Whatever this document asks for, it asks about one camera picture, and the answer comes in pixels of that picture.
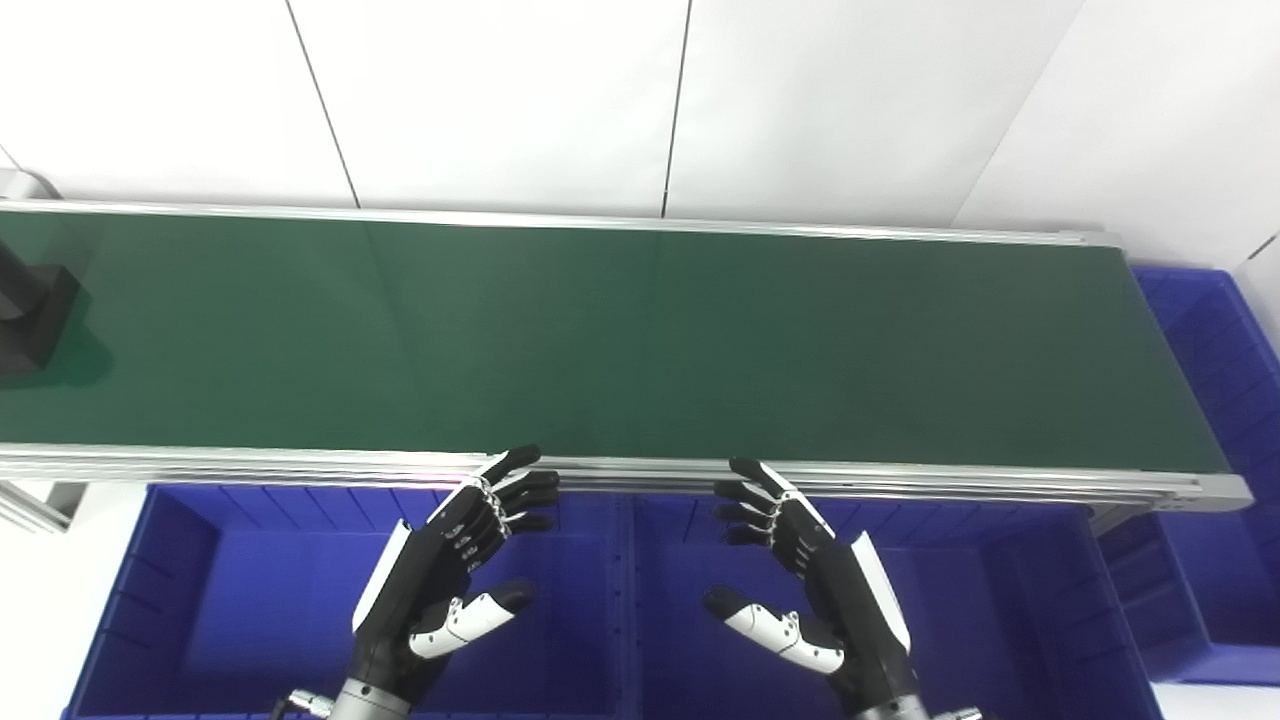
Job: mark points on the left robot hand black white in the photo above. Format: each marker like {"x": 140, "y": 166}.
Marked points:
{"x": 430, "y": 590}

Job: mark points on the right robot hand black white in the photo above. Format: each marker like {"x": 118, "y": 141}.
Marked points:
{"x": 850, "y": 610}

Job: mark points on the black cylinder block part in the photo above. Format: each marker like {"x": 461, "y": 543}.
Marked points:
{"x": 38, "y": 315}

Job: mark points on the right robot arm silver black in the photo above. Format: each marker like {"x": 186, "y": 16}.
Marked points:
{"x": 893, "y": 710}

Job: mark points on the blue plastic bin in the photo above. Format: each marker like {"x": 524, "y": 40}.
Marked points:
{"x": 260, "y": 610}
{"x": 1010, "y": 610}
{"x": 1215, "y": 560}

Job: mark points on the aluminium conveyor support leg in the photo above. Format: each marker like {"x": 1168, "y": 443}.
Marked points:
{"x": 40, "y": 503}

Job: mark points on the green conveyor belt aluminium frame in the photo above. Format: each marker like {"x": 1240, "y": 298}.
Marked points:
{"x": 620, "y": 340}

